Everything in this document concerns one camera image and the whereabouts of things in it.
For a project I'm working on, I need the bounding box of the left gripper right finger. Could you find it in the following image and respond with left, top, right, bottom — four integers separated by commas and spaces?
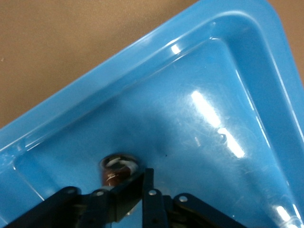
142, 168, 247, 228

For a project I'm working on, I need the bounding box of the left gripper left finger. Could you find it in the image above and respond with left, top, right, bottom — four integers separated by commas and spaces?
0, 171, 146, 228

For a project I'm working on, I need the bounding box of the dark cylindrical capacitor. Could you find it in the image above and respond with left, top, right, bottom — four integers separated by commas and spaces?
98, 153, 139, 191

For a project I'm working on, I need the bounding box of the blue plastic tray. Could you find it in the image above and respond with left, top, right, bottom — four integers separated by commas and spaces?
0, 0, 304, 228

